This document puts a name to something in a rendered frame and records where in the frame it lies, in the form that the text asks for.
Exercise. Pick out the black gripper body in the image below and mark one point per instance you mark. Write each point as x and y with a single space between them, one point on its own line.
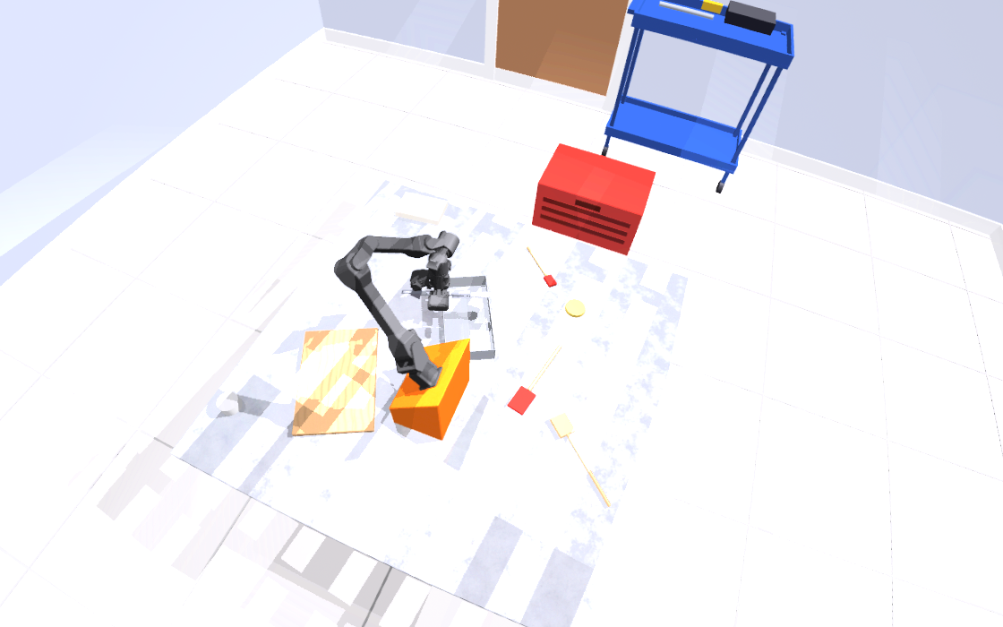
439 301

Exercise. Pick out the pale yellow flat disc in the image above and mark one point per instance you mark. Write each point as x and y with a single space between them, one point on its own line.
575 308

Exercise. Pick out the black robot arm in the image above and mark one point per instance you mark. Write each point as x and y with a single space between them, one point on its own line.
354 272

